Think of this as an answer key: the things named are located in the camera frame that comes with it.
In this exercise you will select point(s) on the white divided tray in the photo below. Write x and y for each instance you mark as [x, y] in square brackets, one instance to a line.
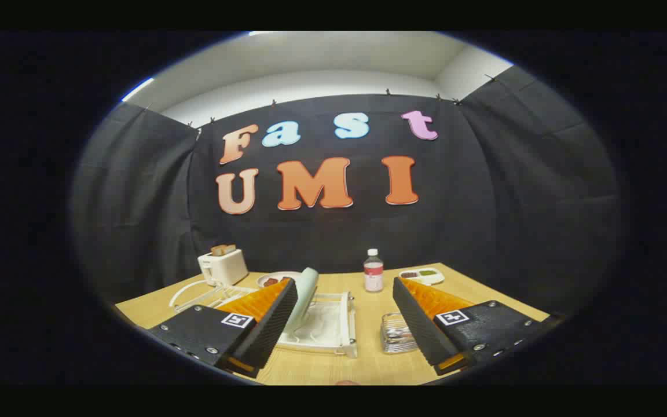
[435, 280]

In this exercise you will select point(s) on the light green plate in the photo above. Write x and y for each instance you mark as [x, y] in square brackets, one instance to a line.
[304, 295]

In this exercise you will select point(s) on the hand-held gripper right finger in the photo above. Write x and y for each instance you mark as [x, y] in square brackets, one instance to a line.
[420, 330]

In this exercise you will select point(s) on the round white plate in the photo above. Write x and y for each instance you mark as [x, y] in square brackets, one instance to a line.
[275, 274]

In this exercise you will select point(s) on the clear bottle with red label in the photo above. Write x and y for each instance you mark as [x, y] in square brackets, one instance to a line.
[373, 278]

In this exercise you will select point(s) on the white toaster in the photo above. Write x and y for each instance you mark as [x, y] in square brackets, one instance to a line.
[226, 267]

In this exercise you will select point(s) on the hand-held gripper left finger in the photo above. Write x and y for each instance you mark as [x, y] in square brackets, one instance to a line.
[270, 336]

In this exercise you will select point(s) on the black backdrop cloth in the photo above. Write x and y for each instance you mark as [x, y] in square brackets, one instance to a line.
[484, 202]

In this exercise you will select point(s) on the toast slice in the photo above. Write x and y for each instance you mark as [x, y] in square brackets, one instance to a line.
[230, 248]
[218, 251]

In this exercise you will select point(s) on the pink and white spoon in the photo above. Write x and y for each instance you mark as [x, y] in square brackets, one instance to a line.
[397, 333]

